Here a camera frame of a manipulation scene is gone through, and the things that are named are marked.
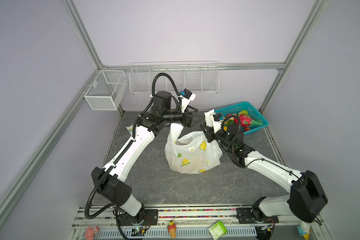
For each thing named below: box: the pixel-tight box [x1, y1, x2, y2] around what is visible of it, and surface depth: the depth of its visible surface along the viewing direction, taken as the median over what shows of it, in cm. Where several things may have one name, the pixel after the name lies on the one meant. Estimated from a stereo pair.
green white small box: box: [208, 220, 228, 240], surface depth 70 cm
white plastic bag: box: [164, 109, 223, 174], surface depth 77 cm
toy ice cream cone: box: [167, 219, 177, 239], surface depth 71 cm
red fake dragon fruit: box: [234, 115, 264, 127], surface depth 107 cm
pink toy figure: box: [85, 225, 100, 240], surface depth 69 cm
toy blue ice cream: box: [297, 222, 311, 240], surface depth 69 cm
